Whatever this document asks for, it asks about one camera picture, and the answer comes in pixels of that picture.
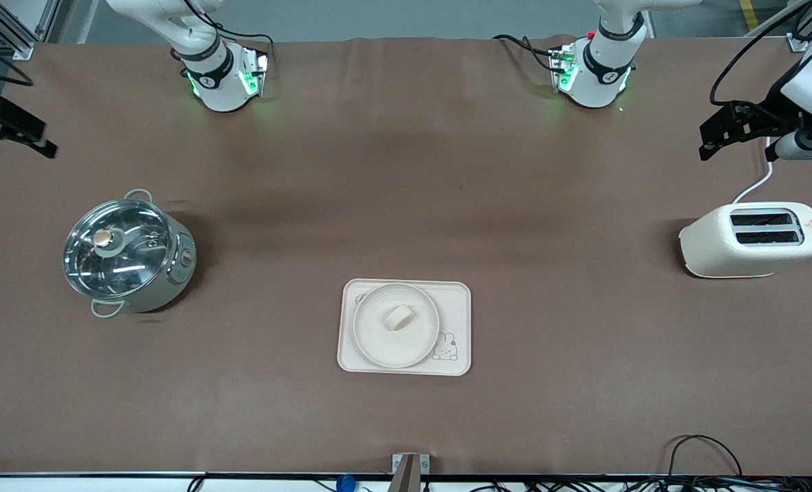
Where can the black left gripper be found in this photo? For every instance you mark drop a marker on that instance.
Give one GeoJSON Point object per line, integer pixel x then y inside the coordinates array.
{"type": "Point", "coordinates": [775, 111]}

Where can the small white steamed bun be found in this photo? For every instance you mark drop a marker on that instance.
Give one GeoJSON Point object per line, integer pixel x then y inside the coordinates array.
{"type": "Point", "coordinates": [399, 318]}

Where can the cream round plate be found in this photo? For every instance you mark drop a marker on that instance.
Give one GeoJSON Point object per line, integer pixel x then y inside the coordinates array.
{"type": "Point", "coordinates": [379, 338]}

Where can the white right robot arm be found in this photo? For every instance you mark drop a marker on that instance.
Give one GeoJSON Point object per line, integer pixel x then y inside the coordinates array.
{"type": "Point", "coordinates": [214, 82]}

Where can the cream two-slot toaster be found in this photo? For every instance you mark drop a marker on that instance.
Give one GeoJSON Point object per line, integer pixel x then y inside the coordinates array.
{"type": "Point", "coordinates": [748, 249]}

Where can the glass pot lid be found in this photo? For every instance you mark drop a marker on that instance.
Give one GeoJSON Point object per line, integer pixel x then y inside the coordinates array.
{"type": "Point", "coordinates": [115, 249]}

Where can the pale green electric pot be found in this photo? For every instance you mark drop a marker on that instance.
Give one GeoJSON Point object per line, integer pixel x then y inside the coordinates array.
{"type": "Point", "coordinates": [173, 273]}

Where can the cream rabbit print tray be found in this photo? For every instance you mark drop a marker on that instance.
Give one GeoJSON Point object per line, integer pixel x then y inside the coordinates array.
{"type": "Point", "coordinates": [457, 301]}

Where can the brown table cover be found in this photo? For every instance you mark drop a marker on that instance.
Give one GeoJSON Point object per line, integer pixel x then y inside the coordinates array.
{"type": "Point", "coordinates": [406, 171]}

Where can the blue round cap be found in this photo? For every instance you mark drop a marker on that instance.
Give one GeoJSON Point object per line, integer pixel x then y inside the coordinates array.
{"type": "Point", "coordinates": [346, 484]}

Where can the grey metal camera bracket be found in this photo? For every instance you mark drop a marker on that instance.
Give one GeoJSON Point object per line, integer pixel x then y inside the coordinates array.
{"type": "Point", "coordinates": [409, 471]}

